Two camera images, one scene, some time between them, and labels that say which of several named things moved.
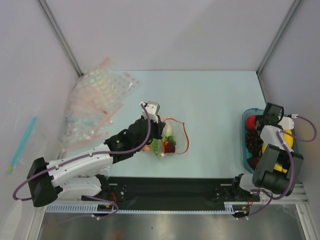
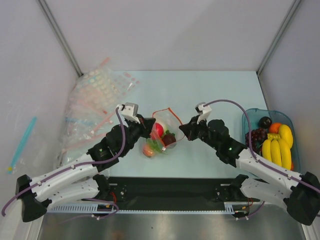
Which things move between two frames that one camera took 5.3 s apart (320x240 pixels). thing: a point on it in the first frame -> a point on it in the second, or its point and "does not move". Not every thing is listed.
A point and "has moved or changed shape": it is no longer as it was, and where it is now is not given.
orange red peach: (146, 148) has moved or changed shape
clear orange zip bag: (175, 139) has moved or changed shape
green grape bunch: (170, 138) -> (154, 145)
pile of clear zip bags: (97, 95) does not move
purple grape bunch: (253, 142) does not move
